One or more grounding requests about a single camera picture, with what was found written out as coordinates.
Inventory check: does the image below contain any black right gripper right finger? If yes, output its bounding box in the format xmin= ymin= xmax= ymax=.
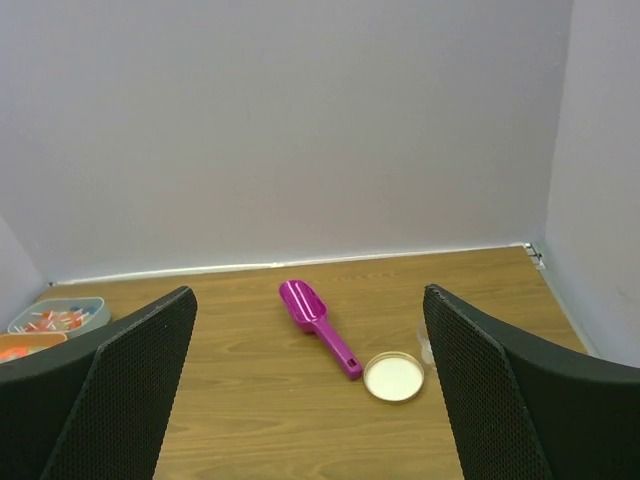
xmin=423 ymin=284 xmax=639 ymax=479

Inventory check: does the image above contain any grey tray of candy sticks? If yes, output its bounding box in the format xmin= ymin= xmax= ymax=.
xmin=7 ymin=297 xmax=111 ymax=338

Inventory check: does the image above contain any clear plastic jar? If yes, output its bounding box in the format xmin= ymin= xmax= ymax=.
xmin=417 ymin=320 xmax=435 ymax=368

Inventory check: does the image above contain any magenta plastic scoop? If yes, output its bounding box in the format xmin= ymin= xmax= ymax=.
xmin=278 ymin=279 xmax=363 ymax=380

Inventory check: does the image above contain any white jar lid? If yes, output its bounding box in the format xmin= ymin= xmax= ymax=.
xmin=363 ymin=351 xmax=425 ymax=403

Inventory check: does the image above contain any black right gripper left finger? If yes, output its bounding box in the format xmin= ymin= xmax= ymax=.
xmin=1 ymin=286 xmax=197 ymax=479

